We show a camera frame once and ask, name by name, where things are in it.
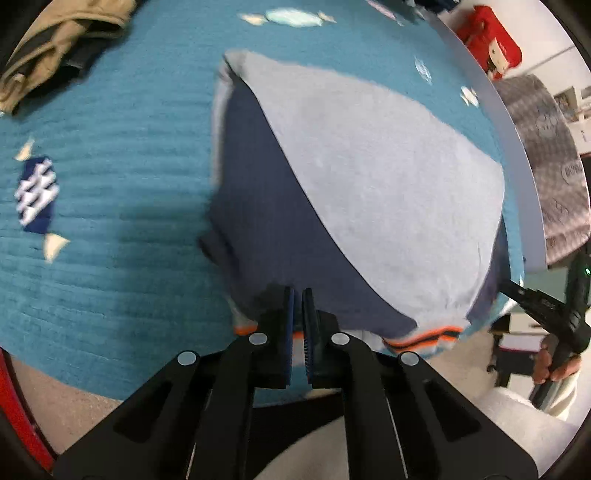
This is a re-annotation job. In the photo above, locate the person's right hand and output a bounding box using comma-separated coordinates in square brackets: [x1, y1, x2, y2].
[533, 335, 583, 384]

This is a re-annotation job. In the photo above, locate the red cartoon cushion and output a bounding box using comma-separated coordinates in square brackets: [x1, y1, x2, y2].
[455, 6, 523, 81]

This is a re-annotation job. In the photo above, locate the red object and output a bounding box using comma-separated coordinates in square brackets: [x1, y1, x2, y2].
[0, 348, 56, 472]

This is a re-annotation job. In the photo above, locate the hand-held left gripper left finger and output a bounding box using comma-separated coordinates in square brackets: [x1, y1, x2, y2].
[53, 286, 296, 480]

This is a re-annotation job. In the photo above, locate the teal candy print bed sheet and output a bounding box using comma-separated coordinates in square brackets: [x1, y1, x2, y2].
[0, 0, 527, 407]

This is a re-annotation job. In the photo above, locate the black folded garment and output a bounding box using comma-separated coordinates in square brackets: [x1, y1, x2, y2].
[65, 46, 107, 77]

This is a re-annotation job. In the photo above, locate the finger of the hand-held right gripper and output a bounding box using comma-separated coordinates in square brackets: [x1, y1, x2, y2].
[501, 277, 568, 333]

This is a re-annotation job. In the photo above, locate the tan jacket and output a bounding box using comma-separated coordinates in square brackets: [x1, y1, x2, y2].
[0, 0, 139, 116]

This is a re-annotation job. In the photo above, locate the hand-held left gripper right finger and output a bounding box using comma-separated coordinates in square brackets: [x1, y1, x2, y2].
[302, 287, 541, 480]

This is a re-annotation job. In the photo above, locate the grey and navy zip jacket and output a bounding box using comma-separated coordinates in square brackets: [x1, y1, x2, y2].
[198, 48, 509, 361]

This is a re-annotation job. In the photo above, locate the pink checked cartoon cloth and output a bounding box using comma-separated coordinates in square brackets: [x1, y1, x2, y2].
[496, 74, 591, 266]

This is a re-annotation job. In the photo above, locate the person's white fluffy clothing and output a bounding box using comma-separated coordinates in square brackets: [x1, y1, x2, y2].
[478, 387, 580, 480]

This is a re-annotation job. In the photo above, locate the person's right forearm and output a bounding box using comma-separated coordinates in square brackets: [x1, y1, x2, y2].
[547, 376, 580, 421]

